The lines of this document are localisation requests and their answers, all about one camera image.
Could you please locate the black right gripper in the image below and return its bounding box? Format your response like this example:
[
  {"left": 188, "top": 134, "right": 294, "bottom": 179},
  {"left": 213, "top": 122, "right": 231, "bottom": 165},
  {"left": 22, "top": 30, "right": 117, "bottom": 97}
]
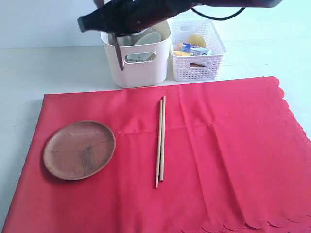
[{"left": 77, "top": 0, "right": 199, "bottom": 37}]

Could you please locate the brown wooden spoon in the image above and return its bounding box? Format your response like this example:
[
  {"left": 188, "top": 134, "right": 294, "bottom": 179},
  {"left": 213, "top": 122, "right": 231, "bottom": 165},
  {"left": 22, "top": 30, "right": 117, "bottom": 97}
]
[{"left": 93, "top": 0, "right": 124, "bottom": 71}]

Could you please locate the pale green bowl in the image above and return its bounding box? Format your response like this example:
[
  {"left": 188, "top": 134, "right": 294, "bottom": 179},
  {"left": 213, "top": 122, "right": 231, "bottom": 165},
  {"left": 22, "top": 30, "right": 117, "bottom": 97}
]
[{"left": 125, "top": 30, "right": 161, "bottom": 63}]

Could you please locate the brown egg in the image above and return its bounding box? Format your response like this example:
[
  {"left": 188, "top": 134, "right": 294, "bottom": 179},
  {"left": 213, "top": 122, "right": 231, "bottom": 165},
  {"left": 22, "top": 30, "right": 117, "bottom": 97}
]
[{"left": 174, "top": 43, "right": 183, "bottom": 51}]

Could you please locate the yellow cheese wedge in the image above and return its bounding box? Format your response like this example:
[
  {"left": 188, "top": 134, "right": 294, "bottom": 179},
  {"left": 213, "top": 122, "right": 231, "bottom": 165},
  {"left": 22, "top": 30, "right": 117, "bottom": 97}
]
[{"left": 173, "top": 51, "right": 191, "bottom": 57}]

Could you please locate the yellow lemon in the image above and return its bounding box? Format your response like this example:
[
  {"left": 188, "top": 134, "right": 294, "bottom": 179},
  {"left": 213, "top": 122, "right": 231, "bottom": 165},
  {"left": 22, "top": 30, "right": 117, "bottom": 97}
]
[{"left": 187, "top": 34, "right": 206, "bottom": 47}]

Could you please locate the orange fried food piece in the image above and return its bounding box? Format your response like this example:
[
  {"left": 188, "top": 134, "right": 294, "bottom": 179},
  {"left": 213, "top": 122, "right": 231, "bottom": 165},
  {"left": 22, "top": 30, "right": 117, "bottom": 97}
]
[{"left": 189, "top": 63, "right": 206, "bottom": 67}]

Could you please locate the wooden chopstick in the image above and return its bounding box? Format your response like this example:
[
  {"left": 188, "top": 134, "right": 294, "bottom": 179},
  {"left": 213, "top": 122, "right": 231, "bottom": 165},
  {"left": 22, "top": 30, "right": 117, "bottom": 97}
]
[
  {"left": 159, "top": 96, "right": 166, "bottom": 182},
  {"left": 155, "top": 100, "right": 163, "bottom": 188}
]

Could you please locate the brown wooden plate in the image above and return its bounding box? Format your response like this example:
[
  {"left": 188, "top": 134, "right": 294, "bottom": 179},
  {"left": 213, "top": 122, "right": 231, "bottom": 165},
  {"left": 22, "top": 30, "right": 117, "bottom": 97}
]
[{"left": 43, "top": 121, "right": 116, "bottom": 181}]

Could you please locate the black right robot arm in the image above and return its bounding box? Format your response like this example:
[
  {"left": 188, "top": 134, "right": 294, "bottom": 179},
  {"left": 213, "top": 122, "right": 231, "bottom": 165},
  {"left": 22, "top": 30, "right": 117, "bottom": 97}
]
[{"left": 77, "top": 0, "right": 280, "bottom": 36}]

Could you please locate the large cream plastic bin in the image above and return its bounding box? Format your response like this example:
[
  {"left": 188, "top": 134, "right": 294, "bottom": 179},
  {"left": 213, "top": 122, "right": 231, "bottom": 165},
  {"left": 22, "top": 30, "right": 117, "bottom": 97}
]
[{"left": 101, "top": 21, "right": 171, "bottom": 88}]

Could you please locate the white perforated plastic basket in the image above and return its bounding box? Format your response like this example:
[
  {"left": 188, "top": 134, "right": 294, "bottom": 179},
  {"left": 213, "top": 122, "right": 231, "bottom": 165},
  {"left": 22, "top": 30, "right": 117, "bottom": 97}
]
[{"left": 168, "top": 17, "right": 226, "bottom": 82}]

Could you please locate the red table cloth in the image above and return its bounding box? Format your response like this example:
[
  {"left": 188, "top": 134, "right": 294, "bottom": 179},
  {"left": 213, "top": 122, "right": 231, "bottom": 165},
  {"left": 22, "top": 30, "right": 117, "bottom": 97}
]
[{"left": 3, "top": 77, "right": 311, "bottom": 233}]

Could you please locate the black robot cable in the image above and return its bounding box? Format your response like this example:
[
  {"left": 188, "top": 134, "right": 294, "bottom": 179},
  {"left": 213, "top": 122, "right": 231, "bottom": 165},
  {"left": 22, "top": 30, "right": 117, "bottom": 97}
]
[{"left": 189, "top": 6, "right": 246, "bottom": 22}]

